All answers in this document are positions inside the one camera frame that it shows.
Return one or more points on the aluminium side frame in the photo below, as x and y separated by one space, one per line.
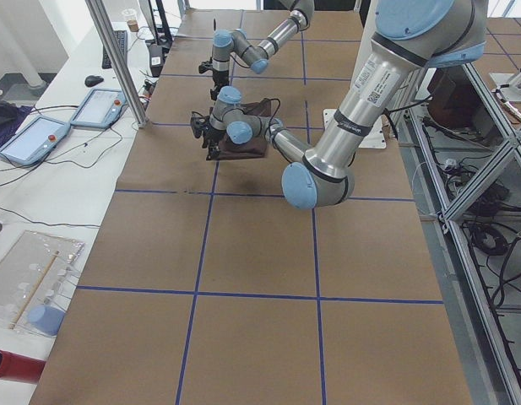
467 122

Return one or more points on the black power adapter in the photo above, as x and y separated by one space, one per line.
156 59

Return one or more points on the red cylinder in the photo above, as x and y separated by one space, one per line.
20 368

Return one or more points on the far teach pendant tablet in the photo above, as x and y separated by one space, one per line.
99 109

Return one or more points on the blue plastic cup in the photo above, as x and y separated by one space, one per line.
46 319

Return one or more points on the near teach pendant tablet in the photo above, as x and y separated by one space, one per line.
35 141

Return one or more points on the clear plastic bag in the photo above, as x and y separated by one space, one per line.
20 268

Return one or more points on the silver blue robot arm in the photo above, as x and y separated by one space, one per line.
228 43
408 35

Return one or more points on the black computer mouse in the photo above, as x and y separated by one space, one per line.
93 80

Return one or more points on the wooden stick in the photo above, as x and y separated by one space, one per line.
33 290

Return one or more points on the aluminium frame post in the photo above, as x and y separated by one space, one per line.
104 28

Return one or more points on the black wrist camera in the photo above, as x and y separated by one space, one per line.
199 124
205 67

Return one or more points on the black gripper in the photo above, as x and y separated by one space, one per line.
219 78
213 137

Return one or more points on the brown t-shirt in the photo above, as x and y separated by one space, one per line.
243 135

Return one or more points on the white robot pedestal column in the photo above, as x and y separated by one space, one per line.
382 65

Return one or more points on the plastic coffee cup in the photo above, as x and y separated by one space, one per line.
131 18

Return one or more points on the teach pendant tablet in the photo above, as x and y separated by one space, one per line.
35 141
99 109

